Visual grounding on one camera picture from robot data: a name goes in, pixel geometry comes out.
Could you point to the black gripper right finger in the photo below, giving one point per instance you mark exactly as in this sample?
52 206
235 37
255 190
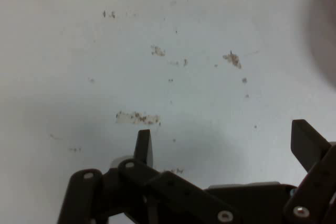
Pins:
312 161

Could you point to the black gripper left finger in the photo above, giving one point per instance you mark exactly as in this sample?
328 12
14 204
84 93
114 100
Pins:
136 179

